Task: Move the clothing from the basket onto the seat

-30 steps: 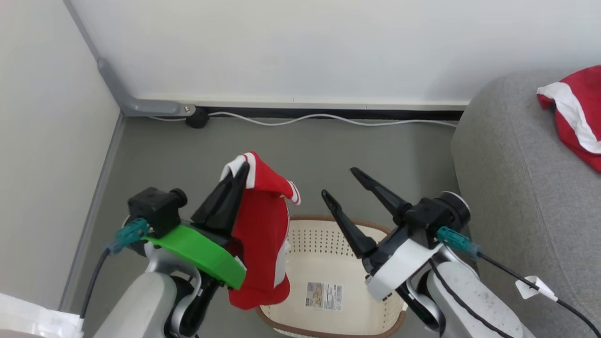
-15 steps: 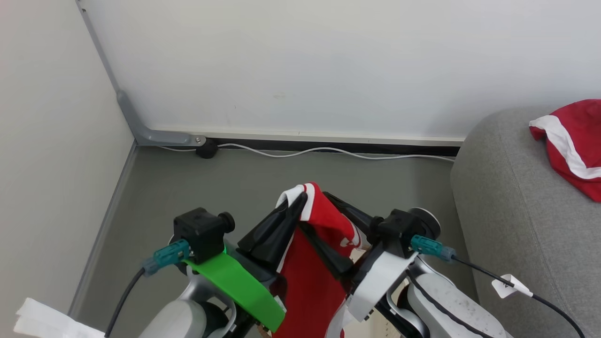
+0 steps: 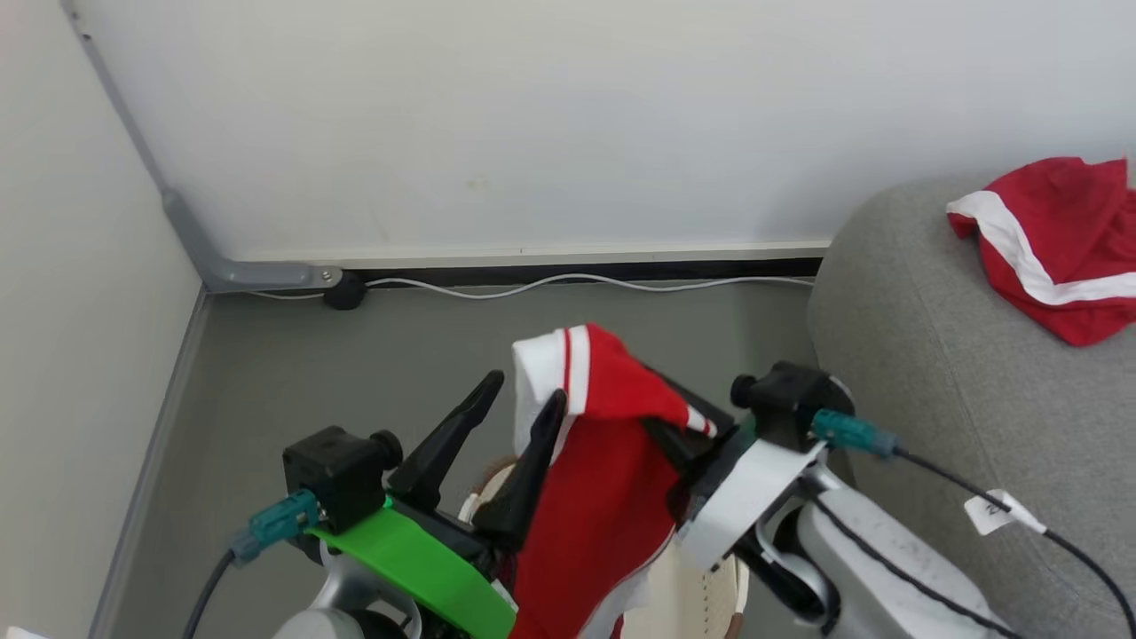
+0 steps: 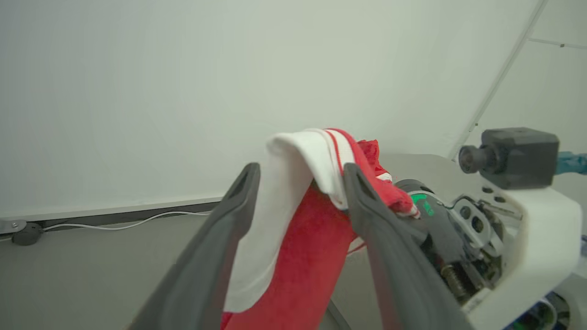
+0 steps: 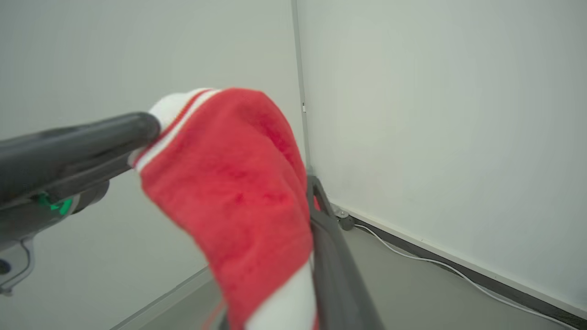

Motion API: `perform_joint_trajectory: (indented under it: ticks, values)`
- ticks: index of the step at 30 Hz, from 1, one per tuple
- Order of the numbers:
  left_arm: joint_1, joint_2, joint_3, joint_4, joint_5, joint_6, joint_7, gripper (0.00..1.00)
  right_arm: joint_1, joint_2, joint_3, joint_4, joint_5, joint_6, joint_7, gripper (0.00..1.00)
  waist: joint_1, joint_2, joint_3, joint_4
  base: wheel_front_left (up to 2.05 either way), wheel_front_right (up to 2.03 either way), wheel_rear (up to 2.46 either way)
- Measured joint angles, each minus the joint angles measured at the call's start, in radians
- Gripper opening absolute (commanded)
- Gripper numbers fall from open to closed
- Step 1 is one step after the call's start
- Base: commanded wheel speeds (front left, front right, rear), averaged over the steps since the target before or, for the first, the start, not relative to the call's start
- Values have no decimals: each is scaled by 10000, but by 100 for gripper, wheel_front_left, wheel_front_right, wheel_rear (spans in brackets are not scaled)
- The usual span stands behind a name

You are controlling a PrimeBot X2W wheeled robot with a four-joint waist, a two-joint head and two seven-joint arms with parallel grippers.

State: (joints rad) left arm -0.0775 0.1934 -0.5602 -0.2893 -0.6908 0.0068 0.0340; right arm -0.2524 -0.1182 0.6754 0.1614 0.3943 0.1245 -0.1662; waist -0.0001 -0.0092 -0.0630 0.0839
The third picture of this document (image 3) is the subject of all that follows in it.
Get left camera cable teal plug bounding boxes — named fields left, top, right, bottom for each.
left=182, top=490, right=322, bottom=639

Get white floor cable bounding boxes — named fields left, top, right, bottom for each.
left=248, top=272, right=816, bottom=302

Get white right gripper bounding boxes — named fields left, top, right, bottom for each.
left=641, top=368, right=844, bottom=573

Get grey wall corner conduit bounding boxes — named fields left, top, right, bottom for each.
left=60, top=0, right=343, bottom=295

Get white cable label tag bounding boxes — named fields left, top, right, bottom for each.
left=964, top=488, right=1049, bottom=537

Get black round floor foot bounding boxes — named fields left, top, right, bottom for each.
left=323, top=271, right=368, bottom=312

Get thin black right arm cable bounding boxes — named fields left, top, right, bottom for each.
left=812, top=497, right=1026, bottom=639

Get grey fabric sofa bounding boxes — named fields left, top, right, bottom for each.
left=806, top=173, right=1136, bottom=639

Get white perforated laundry basket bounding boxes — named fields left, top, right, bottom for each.
left=457, top=456, right=752, bottom=639

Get red shorts with white stripe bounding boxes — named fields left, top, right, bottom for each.
left=945, top=156, right=1136, bottom=347

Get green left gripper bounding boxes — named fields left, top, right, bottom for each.
left=306, top=370, right=569, bottom=639

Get red shirt with white cuffs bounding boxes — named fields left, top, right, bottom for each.
left=509, top=323, right=720, bottom=639

